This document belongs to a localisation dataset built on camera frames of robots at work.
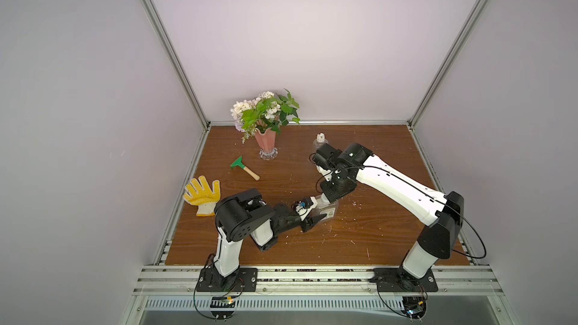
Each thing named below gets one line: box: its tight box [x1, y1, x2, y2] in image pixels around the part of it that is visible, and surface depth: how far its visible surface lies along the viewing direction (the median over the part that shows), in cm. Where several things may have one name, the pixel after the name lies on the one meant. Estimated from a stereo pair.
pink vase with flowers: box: [230, 88, 301, 161], surface depth 89 cm
